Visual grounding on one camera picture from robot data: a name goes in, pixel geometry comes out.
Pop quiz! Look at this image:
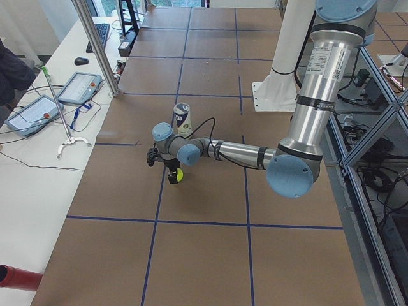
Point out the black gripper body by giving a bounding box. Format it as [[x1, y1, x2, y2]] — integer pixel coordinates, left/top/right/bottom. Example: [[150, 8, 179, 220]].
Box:
[[161, 154, 180, 170]]

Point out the yellow tennis ball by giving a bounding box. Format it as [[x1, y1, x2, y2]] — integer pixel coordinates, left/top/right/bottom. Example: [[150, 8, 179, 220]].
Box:
[[176, 168, 184, 183]]

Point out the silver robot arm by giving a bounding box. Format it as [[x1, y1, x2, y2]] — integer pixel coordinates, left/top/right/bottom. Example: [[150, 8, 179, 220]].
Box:
[[147, 1, 377, 198]]

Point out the far blue teach pendant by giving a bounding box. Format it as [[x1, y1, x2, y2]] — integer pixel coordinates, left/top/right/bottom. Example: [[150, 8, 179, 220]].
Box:
[[57, 72, 102, 105]]

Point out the blue teach pendant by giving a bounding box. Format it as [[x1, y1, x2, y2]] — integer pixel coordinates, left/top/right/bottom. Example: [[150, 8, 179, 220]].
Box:
[[57, 72, 102, 105], [1, 95, 59, 137]]

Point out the black computer mouse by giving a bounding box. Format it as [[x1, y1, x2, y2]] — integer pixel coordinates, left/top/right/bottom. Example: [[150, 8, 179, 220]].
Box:
[[74, 57, 89, 66]]

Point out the near blue teach pendant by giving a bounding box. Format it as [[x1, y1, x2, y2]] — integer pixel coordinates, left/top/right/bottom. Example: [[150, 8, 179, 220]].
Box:
[[1, 95, 59, 137]]

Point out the black keyboard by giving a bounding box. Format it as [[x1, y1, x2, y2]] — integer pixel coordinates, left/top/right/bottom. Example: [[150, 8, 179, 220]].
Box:
[[85, 23, 110, 53]]

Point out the reacher grabber stick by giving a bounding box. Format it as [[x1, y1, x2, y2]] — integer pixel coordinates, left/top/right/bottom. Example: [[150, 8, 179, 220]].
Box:
[[41, 66, 92, 159]]

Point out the red cylinder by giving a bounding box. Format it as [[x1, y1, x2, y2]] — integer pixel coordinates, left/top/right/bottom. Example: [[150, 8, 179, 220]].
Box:
[[1, 265, 43, 291]]

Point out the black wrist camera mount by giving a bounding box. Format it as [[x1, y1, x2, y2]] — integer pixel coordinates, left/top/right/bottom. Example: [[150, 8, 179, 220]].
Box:
[[146, 144, 161, 167]]

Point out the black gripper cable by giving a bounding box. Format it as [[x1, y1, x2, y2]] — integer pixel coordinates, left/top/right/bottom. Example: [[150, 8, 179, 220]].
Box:
[[185, 117, 224, 160]]

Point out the blue lanyard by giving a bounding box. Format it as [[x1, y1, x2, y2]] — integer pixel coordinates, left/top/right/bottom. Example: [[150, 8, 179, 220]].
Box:
[[69, 102, 93, 131]]

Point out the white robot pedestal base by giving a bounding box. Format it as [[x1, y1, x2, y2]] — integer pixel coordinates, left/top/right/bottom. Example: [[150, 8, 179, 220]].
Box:
[[252, 0, 316, 112]]

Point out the aluminium frame post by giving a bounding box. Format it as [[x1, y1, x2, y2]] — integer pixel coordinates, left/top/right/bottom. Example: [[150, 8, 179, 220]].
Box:
[[71, 0, 120, 97]]

